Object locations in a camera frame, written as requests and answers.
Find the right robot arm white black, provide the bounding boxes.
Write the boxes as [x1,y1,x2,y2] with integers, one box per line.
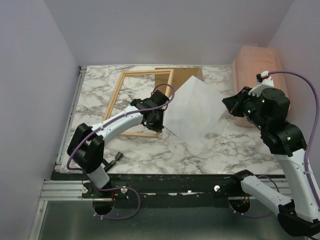
[222,87,320,238]

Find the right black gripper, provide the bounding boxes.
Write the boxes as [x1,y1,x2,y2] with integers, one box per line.
[223,85,268,131]

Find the black T-handle tool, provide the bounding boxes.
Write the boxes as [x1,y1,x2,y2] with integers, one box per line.
[102,152,124,173]

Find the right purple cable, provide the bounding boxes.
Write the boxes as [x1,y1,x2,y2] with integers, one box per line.
[228,70,320,238]

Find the black mounting base rail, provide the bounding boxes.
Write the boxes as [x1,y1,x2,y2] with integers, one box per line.
[82,173,251,212]

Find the white photo paper sheet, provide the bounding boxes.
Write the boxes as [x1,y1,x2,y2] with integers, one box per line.
[163,76,226,149]

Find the light wooden picture frame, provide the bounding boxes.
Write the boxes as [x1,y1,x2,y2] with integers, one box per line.
[102,68,175,140]

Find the translucent pink plastic box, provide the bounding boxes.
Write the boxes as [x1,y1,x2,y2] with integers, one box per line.
[232,45,288,128]

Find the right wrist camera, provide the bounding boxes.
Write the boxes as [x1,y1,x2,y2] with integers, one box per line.
[248,71,274,97]

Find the brown cardboard backing board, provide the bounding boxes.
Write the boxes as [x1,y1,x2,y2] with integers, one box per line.
[154,67,204,91]

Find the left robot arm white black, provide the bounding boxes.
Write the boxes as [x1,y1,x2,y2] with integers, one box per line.
[67,90,170,198]

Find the aluminium extrusion rail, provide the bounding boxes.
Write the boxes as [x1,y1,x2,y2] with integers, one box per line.
[39,179,88,201]

